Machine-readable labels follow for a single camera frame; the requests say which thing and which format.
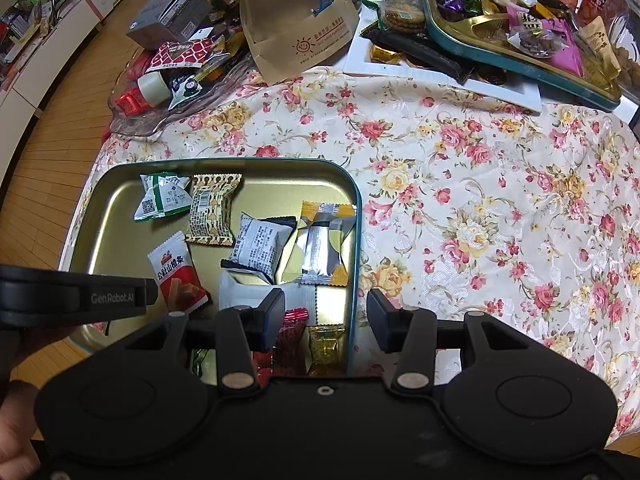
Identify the clear nut packet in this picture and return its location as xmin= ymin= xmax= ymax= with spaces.
xmin=507 ymin=30 xmax=569 ymax=57

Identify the green white candy packet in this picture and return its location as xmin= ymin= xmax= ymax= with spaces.
xmin=134 ymin=172 xmax=193 ymax=222

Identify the white grey snack bar packet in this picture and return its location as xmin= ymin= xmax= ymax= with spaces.
xmin=218 ymin=269 xmax=322 ymax=327

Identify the small clear cookie jar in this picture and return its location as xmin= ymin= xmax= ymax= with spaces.
xmin=380 ymin=0 xmax=427 ymax=37

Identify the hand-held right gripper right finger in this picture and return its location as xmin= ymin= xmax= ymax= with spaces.
xmin=367 ymin=289 xmax=546 ymax=396

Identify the white rectangular tray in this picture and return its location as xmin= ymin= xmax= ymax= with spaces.
xmin=345 ymin=14 xmax=544 ymax=114

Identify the white black snack packet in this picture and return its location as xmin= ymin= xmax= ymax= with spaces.
xmin=221 ymin=212 xmax=297 ymax=287

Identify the red giraffe-pattern packet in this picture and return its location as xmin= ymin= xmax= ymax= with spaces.
xmin=147 ymin=30 xmax=227 ymax=72

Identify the black long snack packet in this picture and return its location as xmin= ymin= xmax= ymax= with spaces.
xmin=366 ymin=28 xmax=467 ymax=82

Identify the floral tablecloth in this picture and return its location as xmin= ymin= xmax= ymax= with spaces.
xmin=60 ymin=65 xmax=640 ymax=451

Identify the red white snack packet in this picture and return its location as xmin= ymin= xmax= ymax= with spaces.
xmin=147 ymin=231 xmax=210 ymax=314

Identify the grey cardboard box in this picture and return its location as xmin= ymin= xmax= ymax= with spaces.
xmin=126 ymin=0 xmax=214 ymax=52

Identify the gold black patterned packet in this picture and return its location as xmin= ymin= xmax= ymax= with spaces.
xmin=186 ymin=173 xmax=243 ymax=247

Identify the gold tin tray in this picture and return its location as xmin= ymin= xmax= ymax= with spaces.
xmin=59 ymin=157 xmax=360 ymax=380

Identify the gold foil candy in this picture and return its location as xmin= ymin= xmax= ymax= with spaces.
xmin=306 ymin=325 xmax=347 ymax=377

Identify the person's left hand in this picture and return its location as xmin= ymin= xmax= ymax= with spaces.
xmin=0 ymin=380 xmax=48 ymax=480

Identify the glass plate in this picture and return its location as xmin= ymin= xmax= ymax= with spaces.
xmin=108 ymin=51 xmax=262 ymax=137

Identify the large teal tin tray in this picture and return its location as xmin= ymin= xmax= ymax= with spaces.
xmin=417 ymin=0 xmax=624 ymax=112

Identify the pink snack packet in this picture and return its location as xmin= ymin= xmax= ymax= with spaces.
xmin=506 ymin=6 xmax=586 ymax=79

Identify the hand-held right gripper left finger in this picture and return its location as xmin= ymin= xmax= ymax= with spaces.
xmin=122 ymin=288 xmax=286 ymax=397

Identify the silver yellow snack packet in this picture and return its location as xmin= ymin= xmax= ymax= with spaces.
xmin=277 ymin=201 xmax=357 ymax=289

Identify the kraft paper bag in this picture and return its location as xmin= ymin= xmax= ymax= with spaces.
xmin=170 ymin=0 xmax=361 ymax=87

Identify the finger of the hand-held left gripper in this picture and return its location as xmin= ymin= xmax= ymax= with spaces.
xmin=0 ymin=266 xmax=158 ymax=330

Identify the white tape roll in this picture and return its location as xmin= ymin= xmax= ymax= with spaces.
xmin=137 ymin=72 xmax=172 ymax=108

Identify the white low cabinet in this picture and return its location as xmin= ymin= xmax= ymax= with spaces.
xmin=0 ymin=0 xmax=107 ymax=128

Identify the small kraft snack packet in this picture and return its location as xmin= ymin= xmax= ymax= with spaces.
xmin=574 ymin=16 xmax=622 ymax=82

